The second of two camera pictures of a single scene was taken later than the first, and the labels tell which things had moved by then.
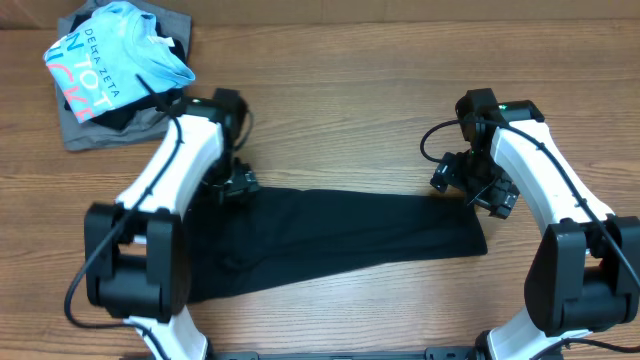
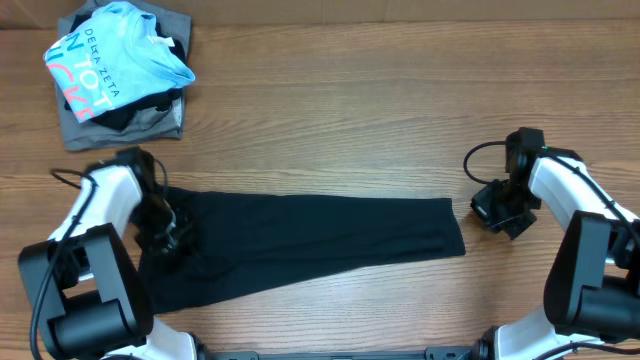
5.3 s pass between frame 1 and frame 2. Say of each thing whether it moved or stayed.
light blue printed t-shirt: stayed
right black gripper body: moved
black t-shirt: stayed
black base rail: stayed
